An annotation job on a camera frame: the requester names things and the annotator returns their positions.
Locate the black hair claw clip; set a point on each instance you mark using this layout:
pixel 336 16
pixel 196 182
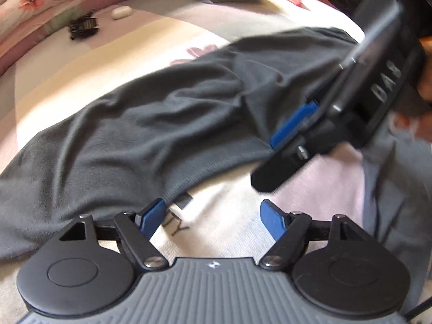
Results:
pixel 83 27

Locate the white earbud case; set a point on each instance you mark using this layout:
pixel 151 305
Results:
pixel 121 12

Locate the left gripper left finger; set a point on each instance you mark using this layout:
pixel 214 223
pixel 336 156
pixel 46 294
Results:
pixel 135 231

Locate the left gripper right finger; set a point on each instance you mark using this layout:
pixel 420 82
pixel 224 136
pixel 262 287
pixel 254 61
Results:
pixel 290 234

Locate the dark grey sweatpants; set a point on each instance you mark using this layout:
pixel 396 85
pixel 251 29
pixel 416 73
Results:
pixel 162 134

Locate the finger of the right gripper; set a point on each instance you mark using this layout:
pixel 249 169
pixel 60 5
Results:
pixel 291 126
pixel 286 161

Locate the person's right hand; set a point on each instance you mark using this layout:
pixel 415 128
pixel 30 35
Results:
pixel 416 99

